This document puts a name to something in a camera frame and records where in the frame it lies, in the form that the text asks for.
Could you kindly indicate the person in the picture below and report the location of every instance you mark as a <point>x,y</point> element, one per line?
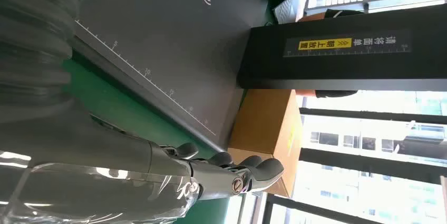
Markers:
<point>335,94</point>

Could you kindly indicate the black inbound scanner machine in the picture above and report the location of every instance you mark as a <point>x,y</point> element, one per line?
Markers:
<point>167,41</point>

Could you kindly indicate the black window frame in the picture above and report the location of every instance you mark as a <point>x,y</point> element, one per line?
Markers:
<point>349,116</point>

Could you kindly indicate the brown cardboard delivery box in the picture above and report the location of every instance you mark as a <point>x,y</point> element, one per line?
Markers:
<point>262,121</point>

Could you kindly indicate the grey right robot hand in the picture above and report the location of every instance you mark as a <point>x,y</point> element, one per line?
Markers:
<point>87,166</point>

